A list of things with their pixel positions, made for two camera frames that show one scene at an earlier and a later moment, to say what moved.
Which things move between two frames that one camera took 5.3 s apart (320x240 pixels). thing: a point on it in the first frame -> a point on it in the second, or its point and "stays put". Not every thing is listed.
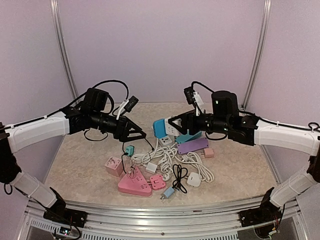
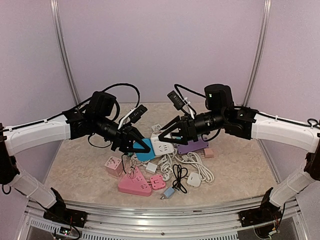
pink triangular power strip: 133,183 stays put
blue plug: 159,128 -> 145,156
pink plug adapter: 208,153 stays put
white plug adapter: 193,179 stays put
